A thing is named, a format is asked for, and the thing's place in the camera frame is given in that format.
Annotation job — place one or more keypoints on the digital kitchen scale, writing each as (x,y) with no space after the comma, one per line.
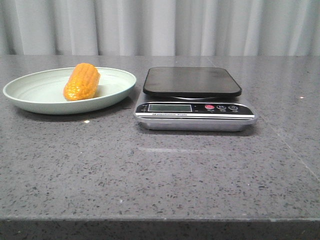
(193,99)

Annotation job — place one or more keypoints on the pale green plate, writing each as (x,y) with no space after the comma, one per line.
(42,92)

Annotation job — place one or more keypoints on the white curtain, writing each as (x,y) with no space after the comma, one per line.
(160,27)

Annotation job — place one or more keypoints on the orange corn cob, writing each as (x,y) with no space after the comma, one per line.
(83,83)

